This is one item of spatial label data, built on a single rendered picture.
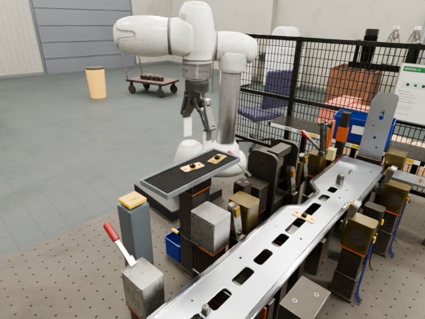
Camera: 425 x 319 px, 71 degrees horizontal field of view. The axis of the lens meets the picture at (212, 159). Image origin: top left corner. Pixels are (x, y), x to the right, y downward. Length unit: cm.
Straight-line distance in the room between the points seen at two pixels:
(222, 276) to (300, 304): 21
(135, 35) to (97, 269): 93
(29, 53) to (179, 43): 966
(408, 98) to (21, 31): 972
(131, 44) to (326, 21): 755
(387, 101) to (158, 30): 118
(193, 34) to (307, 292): 74
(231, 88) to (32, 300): 120
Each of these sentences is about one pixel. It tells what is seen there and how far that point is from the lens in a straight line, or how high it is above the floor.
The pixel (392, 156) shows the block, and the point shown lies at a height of 105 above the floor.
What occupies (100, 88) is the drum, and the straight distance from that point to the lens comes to 703.
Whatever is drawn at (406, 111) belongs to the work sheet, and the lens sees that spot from 198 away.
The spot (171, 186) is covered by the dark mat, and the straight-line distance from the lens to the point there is 96.
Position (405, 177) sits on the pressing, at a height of 100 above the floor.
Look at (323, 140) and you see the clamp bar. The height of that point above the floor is 113.
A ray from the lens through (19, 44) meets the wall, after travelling 1041.
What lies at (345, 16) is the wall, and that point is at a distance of 811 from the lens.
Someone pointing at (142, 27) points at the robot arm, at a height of 162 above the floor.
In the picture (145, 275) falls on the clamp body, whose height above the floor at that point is 106.
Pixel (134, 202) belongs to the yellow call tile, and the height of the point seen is 116.
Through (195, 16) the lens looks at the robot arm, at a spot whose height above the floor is 165.
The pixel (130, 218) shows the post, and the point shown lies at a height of 112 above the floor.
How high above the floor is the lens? 165
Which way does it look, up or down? 25 degrees down
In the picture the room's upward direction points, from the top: 1 degrees clockwise
